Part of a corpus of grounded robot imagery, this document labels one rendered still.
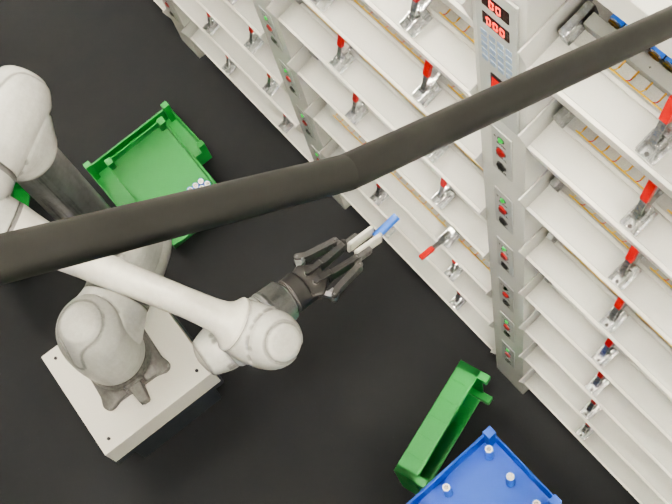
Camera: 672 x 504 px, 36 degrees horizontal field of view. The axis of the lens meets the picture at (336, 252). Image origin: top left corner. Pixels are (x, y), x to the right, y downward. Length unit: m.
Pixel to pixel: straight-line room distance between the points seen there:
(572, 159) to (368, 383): 1.35
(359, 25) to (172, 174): 1.25
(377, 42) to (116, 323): 0.90
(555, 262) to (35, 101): 0.94
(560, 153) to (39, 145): 0.95
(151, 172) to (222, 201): 2.34
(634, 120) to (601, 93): 0.05
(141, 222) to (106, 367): 1.78
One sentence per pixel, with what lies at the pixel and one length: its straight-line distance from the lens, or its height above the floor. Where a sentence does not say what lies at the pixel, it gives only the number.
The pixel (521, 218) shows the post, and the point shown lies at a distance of 1.64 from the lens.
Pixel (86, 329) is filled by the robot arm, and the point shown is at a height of 0.54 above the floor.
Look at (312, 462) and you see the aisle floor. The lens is 2.61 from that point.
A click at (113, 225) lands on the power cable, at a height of 2.05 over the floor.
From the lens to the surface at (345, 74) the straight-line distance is 1.97.
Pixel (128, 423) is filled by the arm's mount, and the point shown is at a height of 0.27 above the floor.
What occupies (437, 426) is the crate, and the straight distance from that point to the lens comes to 2.38.
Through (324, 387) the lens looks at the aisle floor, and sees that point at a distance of 2.65.
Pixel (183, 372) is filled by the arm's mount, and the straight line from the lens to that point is 2.45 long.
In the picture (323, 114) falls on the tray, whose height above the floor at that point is 0.50.
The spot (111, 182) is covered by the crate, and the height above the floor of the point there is 0.00.
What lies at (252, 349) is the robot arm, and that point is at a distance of 1.78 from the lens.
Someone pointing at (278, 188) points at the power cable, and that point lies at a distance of 0.61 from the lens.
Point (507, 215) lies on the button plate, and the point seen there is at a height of 0.99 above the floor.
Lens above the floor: 2.51
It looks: 65 degrees down
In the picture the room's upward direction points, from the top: 22 degrees counter-clockwise
